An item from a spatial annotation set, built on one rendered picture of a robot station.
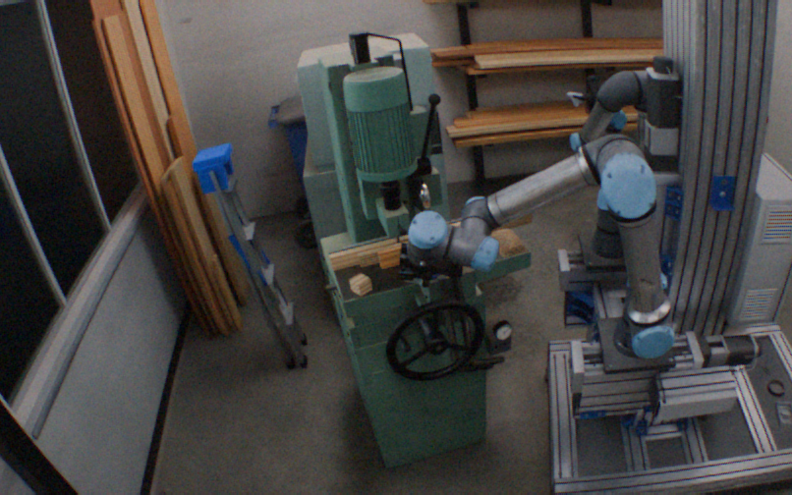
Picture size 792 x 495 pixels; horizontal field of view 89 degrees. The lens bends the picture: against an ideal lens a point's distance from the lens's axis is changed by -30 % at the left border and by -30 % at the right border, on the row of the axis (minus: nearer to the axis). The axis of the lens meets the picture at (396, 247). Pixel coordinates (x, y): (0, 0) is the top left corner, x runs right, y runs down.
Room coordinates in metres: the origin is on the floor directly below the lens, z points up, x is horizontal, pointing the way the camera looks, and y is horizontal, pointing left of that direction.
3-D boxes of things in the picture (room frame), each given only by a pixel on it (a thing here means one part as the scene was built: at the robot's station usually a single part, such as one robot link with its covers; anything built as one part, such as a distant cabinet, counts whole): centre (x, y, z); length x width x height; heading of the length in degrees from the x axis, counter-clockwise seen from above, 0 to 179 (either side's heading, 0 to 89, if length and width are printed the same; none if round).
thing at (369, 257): (1.54, -0.18, 0.92); 0.60 x 0.02 x 0.04; 100
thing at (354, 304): (1.41, -0.11, 0.87); 0.61 x 0.30 x 0.06; 100
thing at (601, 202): (1.47, -0.76, 0.98); 0.13 x 0.12 x 0.14; 91
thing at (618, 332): (0.99, -0.64, 0.87); 0.15 x 0.15 x 0.10
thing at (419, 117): (1.74, -0.12, 1.23); 0.09 x 0.08 x 0.15; 10
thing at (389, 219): (1.52, -0.01, 1.03); 0.14 x 0.07 x 0.09; 10
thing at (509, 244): (1.48, -0.35, 0.92); 0.14 x 0.09 x 0.04; 10
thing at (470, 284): (1.33, -0.13, 0.92); 0.15 x 0.13 x 0.09; 100
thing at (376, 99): (1.50, -0.01, 1.35); 0.18 x 0.18 x 0.31
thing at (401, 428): (1.62, 0.01, 0.36); 0.58 x 0.45 x 0.71; 10
